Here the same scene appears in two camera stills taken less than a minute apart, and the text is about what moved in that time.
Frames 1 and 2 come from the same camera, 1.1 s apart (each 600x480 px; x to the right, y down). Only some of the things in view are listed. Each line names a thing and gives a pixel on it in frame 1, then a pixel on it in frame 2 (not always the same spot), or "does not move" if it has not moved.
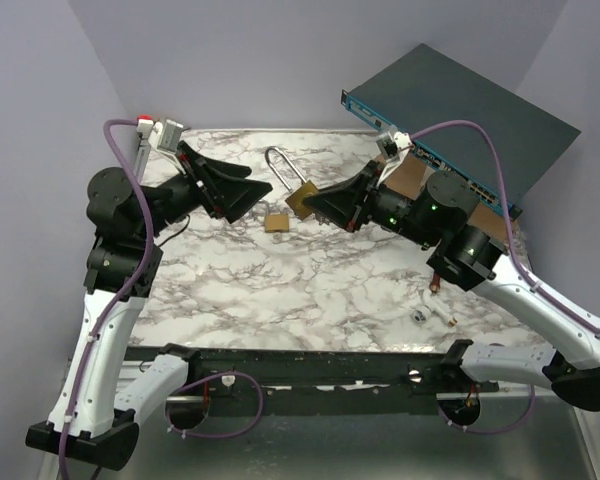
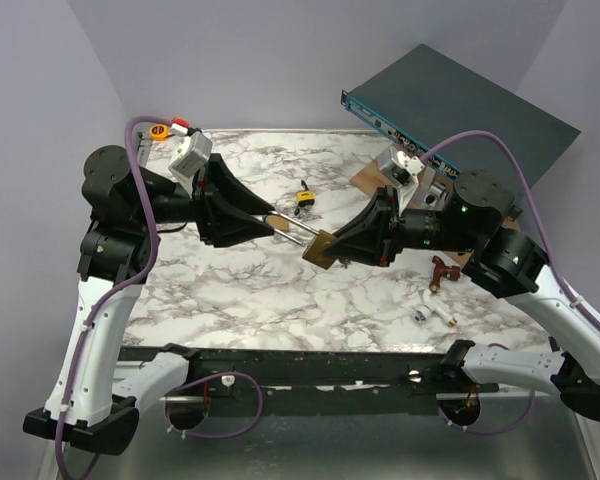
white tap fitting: [423, 313] does not move
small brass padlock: [276, 223] does not move
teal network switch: [425, 88] does not move
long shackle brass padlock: [297, 198] → [313, 249]
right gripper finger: [342, 202] → [361, 240]
